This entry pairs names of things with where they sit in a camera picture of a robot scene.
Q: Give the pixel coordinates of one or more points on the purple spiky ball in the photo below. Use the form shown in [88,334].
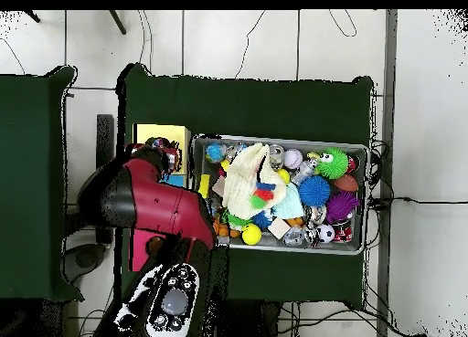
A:
[342,205]

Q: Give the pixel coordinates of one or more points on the shallow mesh bin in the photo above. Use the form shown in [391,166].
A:
[360,205]

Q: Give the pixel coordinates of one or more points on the large blue spiky ball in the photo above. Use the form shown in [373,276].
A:
[314,191]

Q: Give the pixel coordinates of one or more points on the dark green tablecloth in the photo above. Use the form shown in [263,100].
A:
[256,107]
[29,260]

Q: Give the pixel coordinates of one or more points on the black tripod leg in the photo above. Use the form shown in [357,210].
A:
[117,22]
[33,16]

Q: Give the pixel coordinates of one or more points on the large green spiky ball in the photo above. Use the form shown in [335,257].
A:
[333,163]

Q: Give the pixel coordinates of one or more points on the yellow smiley ball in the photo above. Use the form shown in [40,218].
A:
[251,234]

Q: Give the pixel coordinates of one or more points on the blue globe ball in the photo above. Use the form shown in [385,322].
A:
[215,152]

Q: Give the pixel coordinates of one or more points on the multicolour spiky caterpillar toy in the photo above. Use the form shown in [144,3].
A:
[262,195]

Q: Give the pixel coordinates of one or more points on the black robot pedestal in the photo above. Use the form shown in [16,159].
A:
[263,322]

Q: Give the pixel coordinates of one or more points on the colourful polka dot cloth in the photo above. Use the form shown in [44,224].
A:
[159,142]

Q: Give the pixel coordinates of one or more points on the wooden box with three holes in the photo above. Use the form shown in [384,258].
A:
[179,134]

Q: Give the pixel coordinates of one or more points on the cream knitted cloth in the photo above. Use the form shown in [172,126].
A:
[245,172]

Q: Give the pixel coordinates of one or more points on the yellow foam block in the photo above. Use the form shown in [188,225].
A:
[204,185]

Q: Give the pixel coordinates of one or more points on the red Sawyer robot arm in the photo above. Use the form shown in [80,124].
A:
[161,205]

